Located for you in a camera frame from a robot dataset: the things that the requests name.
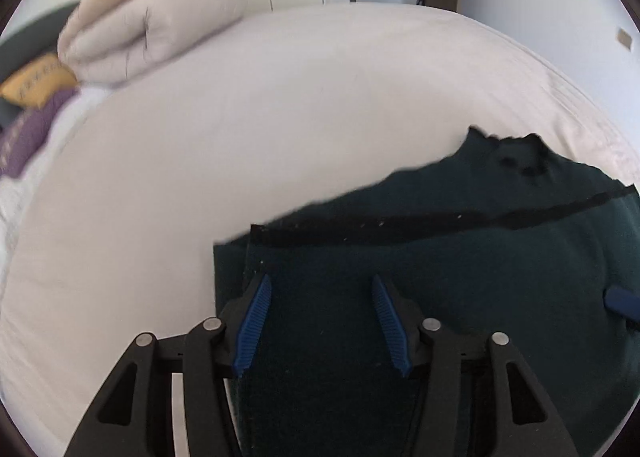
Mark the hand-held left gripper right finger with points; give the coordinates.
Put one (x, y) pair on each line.
(390, 322)

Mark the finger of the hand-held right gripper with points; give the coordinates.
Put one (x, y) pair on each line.
(625, 301)

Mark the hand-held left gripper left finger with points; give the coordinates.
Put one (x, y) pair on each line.
(252, 327)

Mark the dark green sweater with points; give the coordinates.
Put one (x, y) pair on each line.
(500, 277)

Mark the bed with light sheet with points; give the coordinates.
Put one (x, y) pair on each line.
(250, 127)

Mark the white pillow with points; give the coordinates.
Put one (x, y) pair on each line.
(17, 202)

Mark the purple patterned pillow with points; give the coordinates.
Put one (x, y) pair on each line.
(25, 137)

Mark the folded beige duvet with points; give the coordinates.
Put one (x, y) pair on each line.
(150, 32)

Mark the yellow patterned pillow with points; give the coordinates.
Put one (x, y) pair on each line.
(37, 84)

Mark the dark grey padded headboard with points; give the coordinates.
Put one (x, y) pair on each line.
(30, 39)

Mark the beige wall switch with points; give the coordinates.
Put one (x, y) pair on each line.
(624, 38)

